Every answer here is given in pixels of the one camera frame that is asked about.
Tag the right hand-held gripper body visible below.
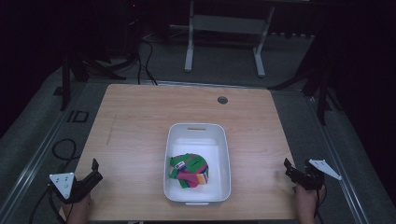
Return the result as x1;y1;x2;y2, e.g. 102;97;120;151
295;159;343;191

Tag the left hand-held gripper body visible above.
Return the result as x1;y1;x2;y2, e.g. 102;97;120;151
49;172;95;205

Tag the white plastic bin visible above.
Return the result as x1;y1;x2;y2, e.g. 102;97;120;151
163;122;233;206

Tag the colourful striped cloth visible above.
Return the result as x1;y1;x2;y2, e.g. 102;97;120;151
168;152;210;189

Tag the person's right hand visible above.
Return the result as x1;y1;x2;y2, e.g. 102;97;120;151
294;182;327;224

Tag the person's left hand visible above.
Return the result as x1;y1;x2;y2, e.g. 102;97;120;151
62;192;93;224

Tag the black metal stand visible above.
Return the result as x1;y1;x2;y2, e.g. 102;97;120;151
52;18;141;112
267;34;344;127

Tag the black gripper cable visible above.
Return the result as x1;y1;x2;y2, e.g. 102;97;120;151
36;185;74;224
313;184;329;224

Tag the metal floor rail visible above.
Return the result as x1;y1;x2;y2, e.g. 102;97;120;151
306;92;372;224
0;81;92;218

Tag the black looped floor cable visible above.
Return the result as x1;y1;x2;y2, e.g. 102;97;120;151
50;137;82;172

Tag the black floor bracket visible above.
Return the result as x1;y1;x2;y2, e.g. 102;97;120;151
65;109;91;124

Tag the black cable bundle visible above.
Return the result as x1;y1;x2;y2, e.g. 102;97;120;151
135;31;159;86

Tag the white metal desk frame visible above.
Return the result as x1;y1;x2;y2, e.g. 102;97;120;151
169;0;277;78

